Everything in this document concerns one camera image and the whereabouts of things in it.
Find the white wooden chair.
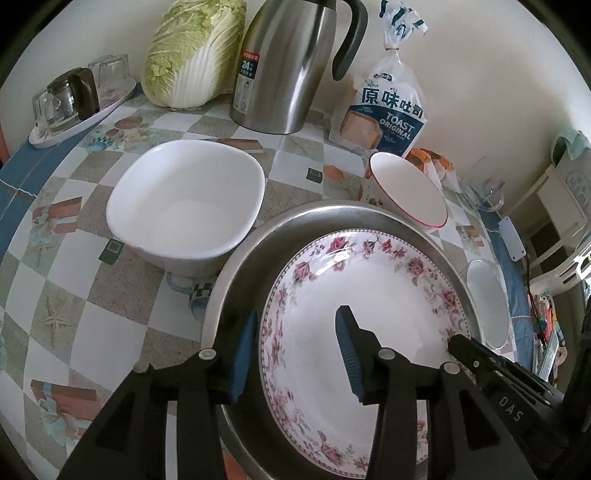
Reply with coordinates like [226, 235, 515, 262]
[503, 164, 578, 278]

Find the smartphone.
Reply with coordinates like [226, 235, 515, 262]
[534, 325, 561, 384]

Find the round white bowl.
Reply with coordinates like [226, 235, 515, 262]
[465, 258, 509, 350]

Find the pile of colourful toys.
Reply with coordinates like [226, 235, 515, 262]
[531, 286, 568, 333]

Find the bagged toast bread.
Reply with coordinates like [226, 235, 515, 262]
[329, 0, 428, 160]

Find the teal cloth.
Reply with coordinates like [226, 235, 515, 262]
[551, 127, 591, 160]

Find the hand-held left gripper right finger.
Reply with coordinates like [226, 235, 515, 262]
[335, 305, 539, 480]

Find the black cable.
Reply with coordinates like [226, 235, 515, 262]
[521, 256, 543, 337]

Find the stainless steel thermos jug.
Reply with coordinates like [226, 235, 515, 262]
[229, 0, 365, 136]

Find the glass pot with dark handle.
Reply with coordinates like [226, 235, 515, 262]
[46, 67, 101, 127]

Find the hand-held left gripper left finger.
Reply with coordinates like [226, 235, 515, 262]
[58, 308, 259, 480]

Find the white printed board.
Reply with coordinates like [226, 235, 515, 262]
[556, 148, 591, 204]

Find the white tray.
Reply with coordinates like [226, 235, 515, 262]
[29, 78, 138, 149]

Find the clear glass tumbler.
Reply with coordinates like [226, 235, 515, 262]
[88, 54, 131, 100]
[31, 90, 58, 130]

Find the white power strip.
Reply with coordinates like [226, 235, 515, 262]
[498, 217, 527, 262]

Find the floral round plate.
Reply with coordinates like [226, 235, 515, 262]
[259, 227, 474, 472]

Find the napa cabbage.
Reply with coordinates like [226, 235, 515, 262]
[141, 0, 247, 109]

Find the glass mug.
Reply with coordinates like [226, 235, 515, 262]
[457, 175, 505, 214]

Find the strawberry print bowl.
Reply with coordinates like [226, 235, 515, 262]
[360, 151, 450, 230]

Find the small white bowl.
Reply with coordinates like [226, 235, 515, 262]
[106, 138, 266, 278]

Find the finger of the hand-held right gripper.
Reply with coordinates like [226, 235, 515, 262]
[447, 333, 561, 407]

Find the clear snack packet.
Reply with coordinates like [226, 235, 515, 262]
[427, 154, 459, 191]

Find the white plastic chair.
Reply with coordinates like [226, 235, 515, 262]
[529, 244, 591, 301]

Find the stainless steel basin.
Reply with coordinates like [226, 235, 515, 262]
[201, 199, 485, 480]

